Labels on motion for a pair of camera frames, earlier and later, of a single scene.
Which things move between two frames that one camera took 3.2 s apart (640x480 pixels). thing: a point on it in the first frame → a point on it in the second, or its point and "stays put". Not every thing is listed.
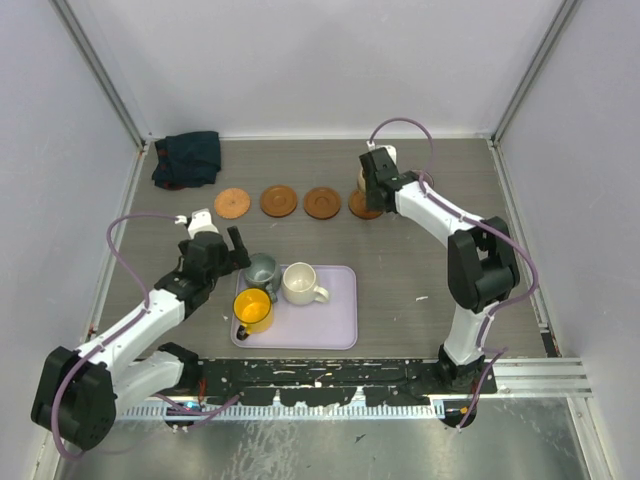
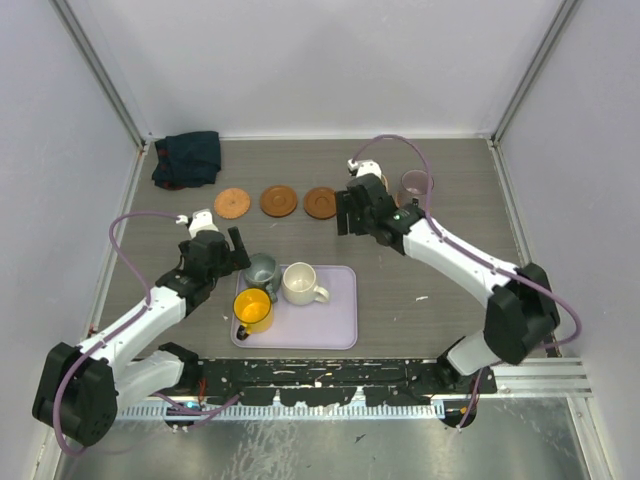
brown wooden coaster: x=321 y=203 stays put
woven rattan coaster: x=232 y=203 stays put
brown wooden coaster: x=278 y=201 stays put
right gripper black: x=370 y=204 → x=344 y=208
